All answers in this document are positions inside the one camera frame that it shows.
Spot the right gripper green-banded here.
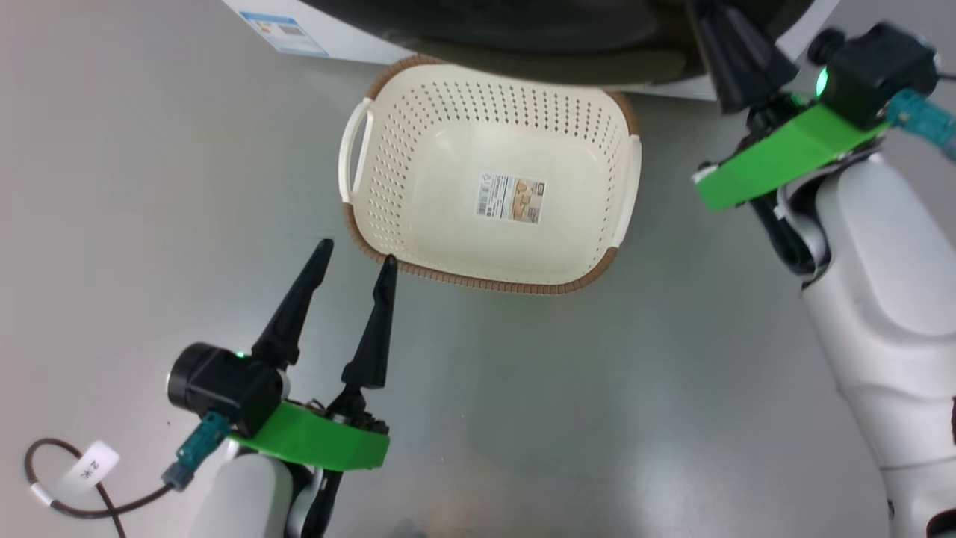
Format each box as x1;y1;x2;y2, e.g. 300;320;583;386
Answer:
691;0;893;211

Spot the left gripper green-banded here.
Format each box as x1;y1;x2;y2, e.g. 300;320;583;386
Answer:
228;238;399;471

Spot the grey round washing machine door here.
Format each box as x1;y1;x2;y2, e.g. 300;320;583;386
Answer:
299;0;707;87

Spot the cream perforated laundry basket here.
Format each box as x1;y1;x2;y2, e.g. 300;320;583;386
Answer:
338;54;643;296

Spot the white front-load washing machine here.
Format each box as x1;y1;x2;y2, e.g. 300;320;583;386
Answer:
223;0;841;102

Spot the paper product sticker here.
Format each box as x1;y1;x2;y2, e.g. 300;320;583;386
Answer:
477;170;546;223

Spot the blue white energy label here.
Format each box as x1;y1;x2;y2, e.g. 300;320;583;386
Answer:
239;10;329;58

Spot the white cable tag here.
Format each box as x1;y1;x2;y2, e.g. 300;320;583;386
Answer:
30;441;120;506

